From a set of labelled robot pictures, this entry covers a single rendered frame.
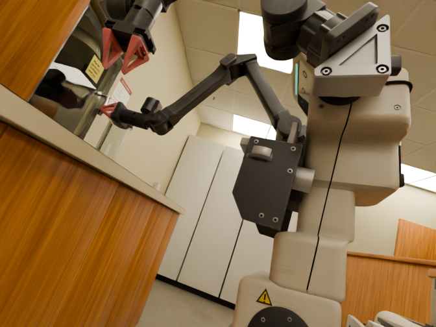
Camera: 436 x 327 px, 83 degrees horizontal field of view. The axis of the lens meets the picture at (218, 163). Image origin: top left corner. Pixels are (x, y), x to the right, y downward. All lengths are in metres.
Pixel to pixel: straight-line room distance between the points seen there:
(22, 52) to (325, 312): 0.87
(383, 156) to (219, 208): 3.29
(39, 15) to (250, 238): 3.35
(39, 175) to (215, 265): 3.26
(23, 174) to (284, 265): 0.50
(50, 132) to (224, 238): 3.30
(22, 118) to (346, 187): 0.57
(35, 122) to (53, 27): 0.39
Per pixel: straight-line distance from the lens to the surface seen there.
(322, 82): 0.42
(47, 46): 0.82
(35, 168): 0.61
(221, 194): 3.75
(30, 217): 0.65
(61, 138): 0.58
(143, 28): 0.61
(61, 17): 0.87
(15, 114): 0.50
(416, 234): 5.08
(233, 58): 1.04
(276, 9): 0.48
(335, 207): 0.51
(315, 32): 0.47
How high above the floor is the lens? 0.85
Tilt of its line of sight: 15 degrees up
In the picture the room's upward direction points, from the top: 20 degrees clockwise
